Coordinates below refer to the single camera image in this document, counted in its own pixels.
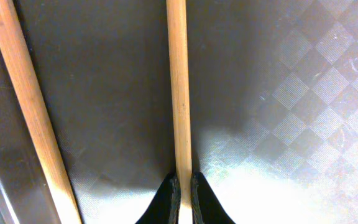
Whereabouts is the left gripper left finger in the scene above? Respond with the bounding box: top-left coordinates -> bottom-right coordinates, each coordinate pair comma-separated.
136,173 -> 181,224

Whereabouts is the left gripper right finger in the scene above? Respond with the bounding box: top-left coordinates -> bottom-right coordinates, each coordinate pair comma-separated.
191,172 -> 234,224

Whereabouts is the wooden chopstick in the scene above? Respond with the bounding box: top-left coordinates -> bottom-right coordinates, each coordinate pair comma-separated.
0,0 -> 82,223
166,0 -> 193,224

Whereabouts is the dark brown serving tray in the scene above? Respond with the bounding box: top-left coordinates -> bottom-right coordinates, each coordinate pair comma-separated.
13,0 -> 358,223

